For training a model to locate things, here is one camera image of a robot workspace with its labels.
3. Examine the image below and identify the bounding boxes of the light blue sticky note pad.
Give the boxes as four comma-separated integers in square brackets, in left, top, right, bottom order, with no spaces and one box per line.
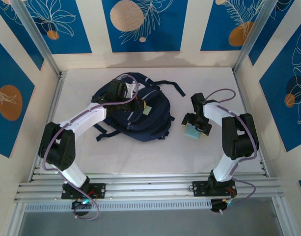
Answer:
[184,122,203,140]

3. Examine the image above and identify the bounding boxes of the navy blue backpack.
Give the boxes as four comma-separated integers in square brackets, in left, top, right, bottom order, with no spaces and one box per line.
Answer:
[91,71,186,144]

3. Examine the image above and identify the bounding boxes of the black connector board with LED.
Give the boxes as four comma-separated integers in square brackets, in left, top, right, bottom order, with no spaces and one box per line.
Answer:
[71,199,92,217]
[210,198,233,214]

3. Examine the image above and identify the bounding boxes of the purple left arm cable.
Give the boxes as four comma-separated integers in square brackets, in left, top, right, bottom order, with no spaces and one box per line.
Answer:
[42,74,138,220]

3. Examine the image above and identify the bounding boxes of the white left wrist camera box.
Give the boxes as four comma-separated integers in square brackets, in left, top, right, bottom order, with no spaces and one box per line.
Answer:
[125,83,139,95]

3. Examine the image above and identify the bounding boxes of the aluminium side rail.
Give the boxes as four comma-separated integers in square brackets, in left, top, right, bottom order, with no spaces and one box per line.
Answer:
[234,72,271,177]
[28,70,68,183]

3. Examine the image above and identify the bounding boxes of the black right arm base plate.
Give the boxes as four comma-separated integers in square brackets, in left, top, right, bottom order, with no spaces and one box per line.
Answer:
[192,180,238,198]

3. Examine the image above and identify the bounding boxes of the aluminium mounting rail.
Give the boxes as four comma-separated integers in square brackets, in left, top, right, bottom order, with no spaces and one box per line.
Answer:
[13,173,285,204]

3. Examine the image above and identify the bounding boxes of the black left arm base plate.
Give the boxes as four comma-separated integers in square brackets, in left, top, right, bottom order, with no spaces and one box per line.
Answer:
[61,182,107,200]

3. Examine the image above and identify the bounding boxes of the aluminium frame post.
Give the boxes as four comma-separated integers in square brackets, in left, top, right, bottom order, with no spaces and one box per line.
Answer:
[11,0,62,77]
[233,0,275,75]

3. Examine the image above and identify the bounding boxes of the grey slotted cable duct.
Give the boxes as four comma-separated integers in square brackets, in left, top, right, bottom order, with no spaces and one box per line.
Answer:
[25,199,213,212]

